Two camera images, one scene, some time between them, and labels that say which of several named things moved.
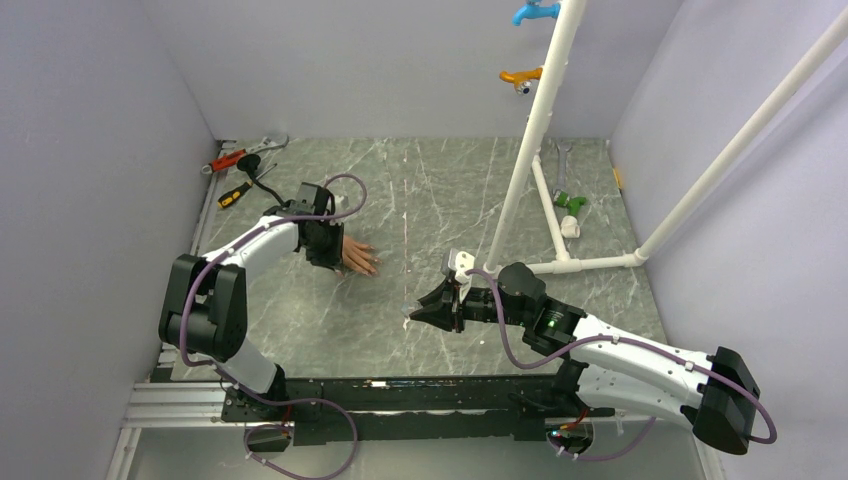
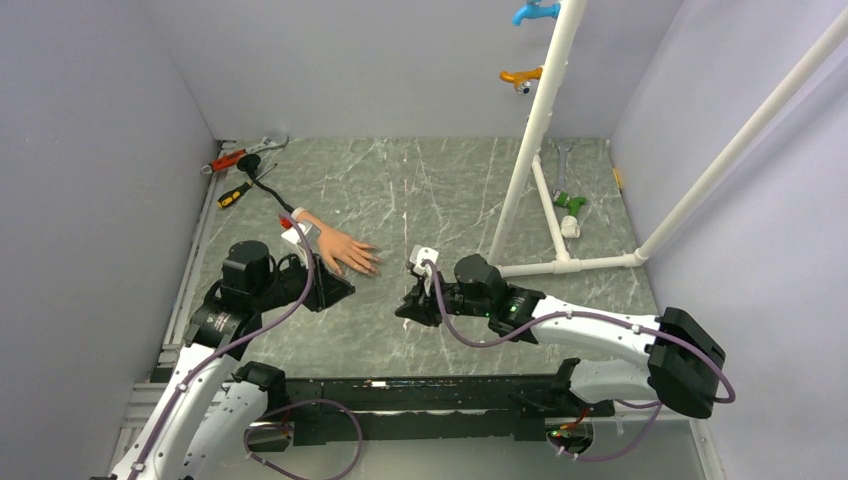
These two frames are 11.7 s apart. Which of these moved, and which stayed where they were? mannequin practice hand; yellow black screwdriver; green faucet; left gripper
Moved: left gripper
Stayed: yellow black screwdriver; mannequin practice hand; green faucet
